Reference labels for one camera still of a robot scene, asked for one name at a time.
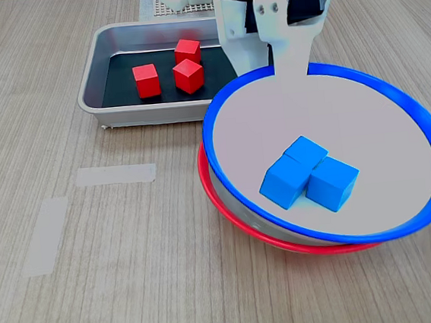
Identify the white plate with red rim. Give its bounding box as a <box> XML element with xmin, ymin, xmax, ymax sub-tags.
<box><xmin>195</xmin><ymin>125</ymin><xmax>385</xmax><ymax>269</ymax></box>

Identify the steel tray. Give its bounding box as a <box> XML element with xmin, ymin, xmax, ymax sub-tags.
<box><xmin>70</xmin><ymin>11</ymin><xmax>245</xmax><ymax>134</ymax></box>

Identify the blue cube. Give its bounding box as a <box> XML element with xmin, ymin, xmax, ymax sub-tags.
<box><xmin>281</xmin><ymin>132</ymin><xmax>331</xmax><ymax>173</ymax></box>
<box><xmin>255</xmin><ymin>153</ymin><xmax>316</xmax><ymax>214</ymax></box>
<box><xmin>301</xmin><ymin>154</ymin><xmax>364</xmax><ymax>216</ymax></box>

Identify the pale perforated base plate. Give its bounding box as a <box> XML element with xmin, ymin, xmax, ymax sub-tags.
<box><xmin>152</xmin><ymin>0</ymin><xmax>217</xmax><ymax>18</ymax></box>

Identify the black mat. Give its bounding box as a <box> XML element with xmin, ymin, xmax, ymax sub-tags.
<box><xmin>97</xmin><ymin>41</ymin><xmax>240</xmax><ymax>109</ymax></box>

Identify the translucent tape strip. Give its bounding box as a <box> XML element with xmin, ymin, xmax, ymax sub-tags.
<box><xmin>75</xmin><ymin>160</ymin><xmax>158</xmax><ymax>190</ymax></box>
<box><xmin>15</xmin><ymin>196</ymin><xmax>76</xmax><ymax>278</ymax></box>

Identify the red cube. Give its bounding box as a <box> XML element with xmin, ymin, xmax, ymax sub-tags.
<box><xmin>132</xmin><ymin>62</ymin><xmax>162</xmax><ymax>100</ymax></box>
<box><xmin>173</xmin><ymin>36</ymin><xmax>203</xmax><ymax>68</ymax></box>
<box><xmin>170</xmin><ymin>56</ymin><xmax>207</xmax><ymax>97</ymax></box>

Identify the white plate with blue rim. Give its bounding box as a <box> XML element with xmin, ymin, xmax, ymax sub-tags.
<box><xmin>195</xmin><ymin>50</ymin><xmax>431</xmax><ymax>258</ymax></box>

